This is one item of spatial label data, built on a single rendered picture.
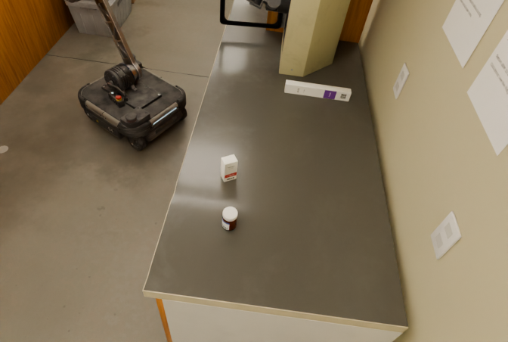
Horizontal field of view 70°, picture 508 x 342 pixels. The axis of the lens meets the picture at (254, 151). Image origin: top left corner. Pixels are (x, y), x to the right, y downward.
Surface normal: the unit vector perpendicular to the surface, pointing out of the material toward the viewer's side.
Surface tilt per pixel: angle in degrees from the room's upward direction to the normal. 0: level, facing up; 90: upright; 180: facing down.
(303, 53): 90
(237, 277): 0
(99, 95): 0
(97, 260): 0
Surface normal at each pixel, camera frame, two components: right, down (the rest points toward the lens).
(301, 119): 0.09, -0.67
